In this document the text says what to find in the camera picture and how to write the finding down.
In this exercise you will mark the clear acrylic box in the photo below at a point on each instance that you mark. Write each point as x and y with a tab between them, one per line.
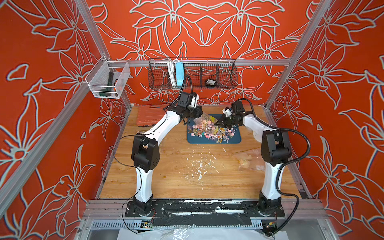
98	77

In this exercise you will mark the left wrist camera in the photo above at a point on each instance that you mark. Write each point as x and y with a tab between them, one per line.
194	100

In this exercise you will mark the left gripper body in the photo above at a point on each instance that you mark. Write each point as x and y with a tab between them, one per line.
193	112

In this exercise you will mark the light blue power bank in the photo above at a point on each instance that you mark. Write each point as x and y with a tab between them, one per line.
179	67

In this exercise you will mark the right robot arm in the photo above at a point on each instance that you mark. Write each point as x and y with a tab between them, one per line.
275	151

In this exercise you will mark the black wire basket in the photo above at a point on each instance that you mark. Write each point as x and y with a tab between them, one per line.
162	73

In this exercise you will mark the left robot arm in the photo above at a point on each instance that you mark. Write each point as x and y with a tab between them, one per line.
146	147

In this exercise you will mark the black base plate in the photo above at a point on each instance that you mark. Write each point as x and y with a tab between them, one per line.
163	207

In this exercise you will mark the blue plastic tray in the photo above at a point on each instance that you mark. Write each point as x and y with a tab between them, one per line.
195	140

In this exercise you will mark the orange tool case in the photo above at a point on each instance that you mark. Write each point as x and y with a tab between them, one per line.
149	115

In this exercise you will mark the green black screwdriver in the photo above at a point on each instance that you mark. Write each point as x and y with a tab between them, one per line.
108	89

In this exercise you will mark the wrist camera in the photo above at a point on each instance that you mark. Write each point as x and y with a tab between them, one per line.
194	100
228	112

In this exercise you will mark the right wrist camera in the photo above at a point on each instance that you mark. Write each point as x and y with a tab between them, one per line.
228	112

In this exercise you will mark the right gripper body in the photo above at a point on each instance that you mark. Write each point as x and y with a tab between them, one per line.
231	121

